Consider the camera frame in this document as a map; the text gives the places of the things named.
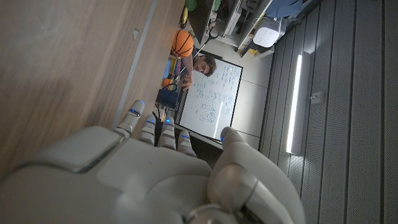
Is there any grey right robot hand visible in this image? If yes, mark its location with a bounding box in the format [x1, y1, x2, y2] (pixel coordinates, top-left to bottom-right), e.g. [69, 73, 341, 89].
[0, 99, 307, 224]

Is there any blue rectangular box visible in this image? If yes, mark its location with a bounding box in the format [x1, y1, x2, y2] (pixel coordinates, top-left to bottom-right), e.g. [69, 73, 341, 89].
[163, 58, 172, 79]

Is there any stack of colourful cups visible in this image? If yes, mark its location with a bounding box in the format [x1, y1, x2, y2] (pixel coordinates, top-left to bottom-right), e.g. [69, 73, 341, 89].
[170, 56, 183, 77]

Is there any seated man in dark shirt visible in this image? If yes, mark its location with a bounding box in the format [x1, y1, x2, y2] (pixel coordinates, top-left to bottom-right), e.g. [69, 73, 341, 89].
[181, 46, 218, 91]

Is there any orange mini basketball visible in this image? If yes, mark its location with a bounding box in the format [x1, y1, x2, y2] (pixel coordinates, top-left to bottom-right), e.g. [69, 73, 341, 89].
[170, 29, 195, 59]

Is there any long black grabber tool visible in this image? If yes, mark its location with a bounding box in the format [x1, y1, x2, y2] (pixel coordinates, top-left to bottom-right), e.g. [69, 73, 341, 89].
[178, 30, 220, 75]

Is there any long ceiling light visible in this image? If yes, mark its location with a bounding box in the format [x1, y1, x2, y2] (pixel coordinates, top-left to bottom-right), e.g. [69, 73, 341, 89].
[285, 51, 312, 156]

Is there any yellow and black round button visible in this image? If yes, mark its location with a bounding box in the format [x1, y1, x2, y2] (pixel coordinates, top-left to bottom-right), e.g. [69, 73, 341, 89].
[180, 6, 189, 26]

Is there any black open laptop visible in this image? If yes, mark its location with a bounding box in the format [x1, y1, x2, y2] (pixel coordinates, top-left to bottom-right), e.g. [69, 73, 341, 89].
[187, 0, 216, 36]

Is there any white shelf cabinet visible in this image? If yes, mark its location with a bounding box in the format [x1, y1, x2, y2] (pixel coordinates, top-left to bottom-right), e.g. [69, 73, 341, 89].
[207, 0, 315, 59]

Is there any white rounded device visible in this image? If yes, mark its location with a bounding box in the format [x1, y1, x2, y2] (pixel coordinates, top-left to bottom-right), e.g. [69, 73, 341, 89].
[252, 17, 282, 49]

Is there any whiteboard with black frame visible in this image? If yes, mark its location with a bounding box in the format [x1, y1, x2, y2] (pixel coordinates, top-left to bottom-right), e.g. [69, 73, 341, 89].
[174, 55, 244, 144]

